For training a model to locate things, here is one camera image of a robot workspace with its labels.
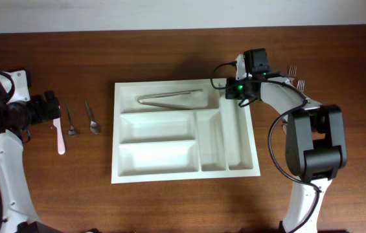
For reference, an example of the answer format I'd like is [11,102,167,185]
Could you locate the left large steel spoon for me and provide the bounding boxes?
[281,118,288,135]

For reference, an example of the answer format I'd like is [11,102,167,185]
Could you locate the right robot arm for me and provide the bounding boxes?
[222,48,347,232]

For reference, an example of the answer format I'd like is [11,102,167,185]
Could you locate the small thin teaspoon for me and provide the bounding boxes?
[65,104,78,137]

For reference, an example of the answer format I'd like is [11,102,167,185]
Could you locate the white cutlery tray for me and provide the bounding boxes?
[111,79,260,184]

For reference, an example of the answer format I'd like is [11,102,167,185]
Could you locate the steel tongs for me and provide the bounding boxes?
[137,89,209,110]

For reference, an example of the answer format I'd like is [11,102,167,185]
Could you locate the steel fork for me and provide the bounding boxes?
[296,79,305,93]

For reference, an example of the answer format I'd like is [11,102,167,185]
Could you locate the right black cable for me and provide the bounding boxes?
[209,60,323,233]

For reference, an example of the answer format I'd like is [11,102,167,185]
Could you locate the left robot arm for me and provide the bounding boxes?
[0,69,66,232]

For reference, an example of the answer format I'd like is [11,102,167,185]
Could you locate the small steel teaspoon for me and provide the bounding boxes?
[84,100,100,135]

